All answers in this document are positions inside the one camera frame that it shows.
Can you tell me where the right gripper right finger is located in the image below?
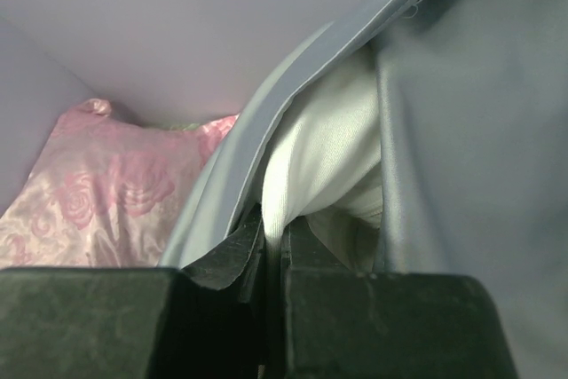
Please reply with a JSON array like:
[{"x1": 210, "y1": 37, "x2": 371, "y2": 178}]
[{"x1": 282, "y1": 218, "x2": 517, "y2": 379}]

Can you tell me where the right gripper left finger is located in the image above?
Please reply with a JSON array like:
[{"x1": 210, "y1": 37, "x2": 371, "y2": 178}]
[{"x1": 1, "y1": 208, "x2": 266, "y2": 378}]

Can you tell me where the white pillow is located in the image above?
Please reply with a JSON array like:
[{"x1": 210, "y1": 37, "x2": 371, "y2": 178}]
[{"x1": 258, "y1": 46, "x2": 383, "y2": 272}]

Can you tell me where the grey pillowcase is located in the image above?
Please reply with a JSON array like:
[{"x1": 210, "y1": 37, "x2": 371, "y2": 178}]
[{"x1": 161, "y1": 0, "x2": 567, "y2": 378}]

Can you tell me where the pink satin rose pillow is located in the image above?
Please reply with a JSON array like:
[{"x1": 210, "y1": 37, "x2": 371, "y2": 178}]
[{"x1": 1, "y1": 99, "x2": 235, "y2": 267}]

